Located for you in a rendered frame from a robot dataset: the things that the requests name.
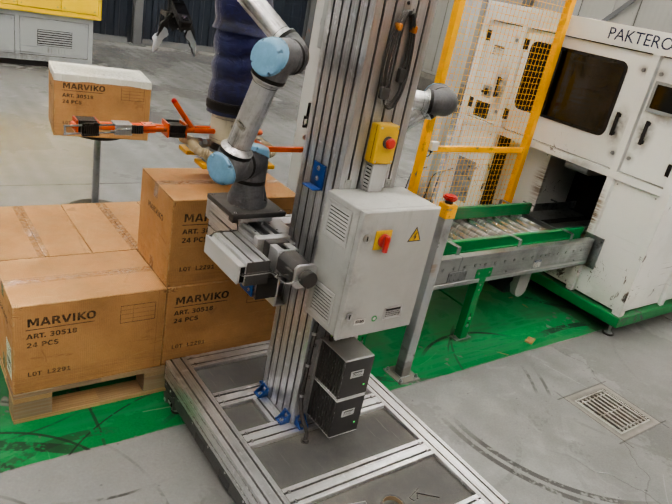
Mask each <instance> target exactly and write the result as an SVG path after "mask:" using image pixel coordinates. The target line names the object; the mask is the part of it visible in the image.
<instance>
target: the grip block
mask: <svg viewBox="0 0 672 504"><path fill-rule="evenodd" d="M162 124H163V125H164V127H167V132H161V133H162V134H164V135H165V136H166V137H167V138H169V137H172V138H187V129H188V124H186V123H185V122H184V121H182V120H181V119H180V120H174V119H162Z"/></svg>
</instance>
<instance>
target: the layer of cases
mask: <svg viewBox="0 0 672 504"><path fill-rule="evenodd" d="M139 213H140V201H137V202H136V201H135V202H109V203H83V204H61V206H60V205H59V204H57V205H31V206H5V207H0V355H1V358H2V361H3V364H4V367H5V370H6V374H7V377H8V380H9V383H10V386H11V389H12V392H13V395H17V394H22V393H27V392H32V391H37V390H42V389H47V388H52V387H57V386H62V385H67V384H72V383H77V382H82V381H87V380H92V379H97V378H102V377H107V376H112V375H117V374H122V373H127V372H132V371H137V370H142V369H147V368H152V367H157V366H160V365H161V366H162V365H165V364H166V360H170V359H175V358H181V357H186V356H191V355H196V354H201V353H206V352H211V351H217V350H222V349H227V348H232V347H237V346H242V345H247V344H252V343H257V342H262V341H267V340H270V338H271V332H272V326H273V321H274V315H275V309H276V306H274V307H273V306H272V305H271V304H270V303H269V302H268V301H267V300H266V299H265V298H264V299H257V300H254V299H253V298H252V297H250V296H249V295H248V294H247V293H246V292H245V291H244V290H243V288H242V287H241V286H240V284H237V285H236V284H235V283H234V282H233V281H232V280H228V281H219V282H210V283H201V284H192V285H183V286H174V287H165V285H164V284H163V283H162V281H161V280H160V279H159V277H158V276H157V275H156V273H155V272H154V270H153V269H152V268H151V266H150V265H149V264H148V262H147V261H146V260H145V258H144V257H143V255H142V254H141V253H140V251H139V250H138V249H137V242H138V228H139Z"/></svg>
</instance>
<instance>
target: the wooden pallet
mask: <svg viewBox="0 0 672 504"><path fill-rule="evenodd" d="M0 365H1V368H2V371H3V374H4V378H5V381H6V384H7V387H8V390H9V411H10V415H11V418H12V421H13V424H19V423H23V422H28V421H32V420H36V419H41V418H45V417H50V416H54V415H59V414H63V413H68V412H72V411H76V410H81V409H85V408H90V407H94V406H99V405H103V404H108V403H112V402H116V401H121V400H125V399H130V398H134V397H139V396H143V395H147V394H152V393H156V392H161V391H165V390H166V388H165V377H164V374H165V365H162V366H161V365H160V366H157V367H152V368H147V369H142V370H137V371H132V372H127V373H122V374H117V375H112V376H107V377H102V378H97V379H92V380H87V381H82V382H77V383H72V384H67V385H62V386H57V387H52V388H47V389H42V390H37V391H32V392H27V393H22V394H17V395H13V392H12V389H11V386H10V383H9V380H8V377H7V374H6V370H5V367H4V364H3V361H2V358H1V355H0ZM135 375H136V380H131V381H126V382H121V383H116V384H112V385H107V386H102V387H97V388H92V389H88V390H83V391H78V392H73V393H68V394H64V395H59V396H54V397H52V392H56V391H61V390H66V389H71V388H76V387H81V386H86V385H91V384H95V383H100V382H105V381H110V380H115V379H120V378H125V377H130V376H135Z"/></svg>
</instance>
